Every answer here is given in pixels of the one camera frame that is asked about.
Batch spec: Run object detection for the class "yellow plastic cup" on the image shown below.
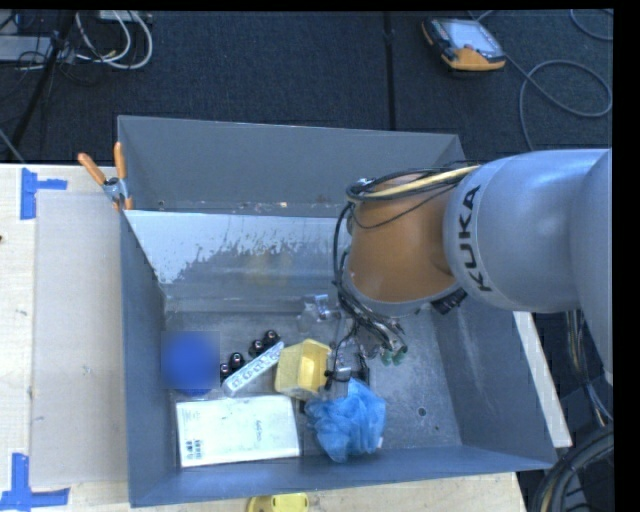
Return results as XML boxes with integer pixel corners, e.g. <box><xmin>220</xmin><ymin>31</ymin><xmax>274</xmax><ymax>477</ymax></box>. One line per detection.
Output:
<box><xmin>273</xmin><ymin>338</ymin><xmax>334</xmax><ymax>402</ymax></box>

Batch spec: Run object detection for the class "blue mesh sponge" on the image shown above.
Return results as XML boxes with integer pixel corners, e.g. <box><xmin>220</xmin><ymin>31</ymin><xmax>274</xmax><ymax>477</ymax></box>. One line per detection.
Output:
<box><xmin>303</xmin><ymin>377</ymin><xmax>388</xmax><ymax>464</ymax></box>

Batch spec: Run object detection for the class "white bar with black cylinders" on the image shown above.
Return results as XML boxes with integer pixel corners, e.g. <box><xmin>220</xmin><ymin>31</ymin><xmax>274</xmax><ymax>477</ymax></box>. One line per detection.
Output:
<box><xmin>218</xmin><ymin>328</ymin><xmax>286</xmax><ymax>398</ymax></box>

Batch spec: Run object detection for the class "white flat box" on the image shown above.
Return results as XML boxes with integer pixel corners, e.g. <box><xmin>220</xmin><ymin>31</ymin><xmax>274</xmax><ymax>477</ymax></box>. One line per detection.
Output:
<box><xmin>174</xmin><ymin>394</ymin><xmax>303</xmax><ymax>469</ymax></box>

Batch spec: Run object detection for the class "blue round container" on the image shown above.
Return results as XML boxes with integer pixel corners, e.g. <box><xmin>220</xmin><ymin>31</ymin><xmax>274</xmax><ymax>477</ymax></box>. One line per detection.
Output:
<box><xmin>160</xmin><ymin>329</ymin><xmax>222</xmax><ymax>399</ymax></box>

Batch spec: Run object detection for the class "grey metal bin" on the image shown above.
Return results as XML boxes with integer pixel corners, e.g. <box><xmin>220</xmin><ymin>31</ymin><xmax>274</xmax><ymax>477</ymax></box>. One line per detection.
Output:
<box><xmin>115</xmin><ymin>114</ymin><xmax>560</xmax><ymax>509</ymax></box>

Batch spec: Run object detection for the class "pale flat board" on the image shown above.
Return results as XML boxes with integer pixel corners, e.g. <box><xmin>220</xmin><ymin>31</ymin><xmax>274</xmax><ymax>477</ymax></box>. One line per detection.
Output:
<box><xmin>28</xmin><ymin>189</ymin><xmax>129</xmax><ymax>490</ymax></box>

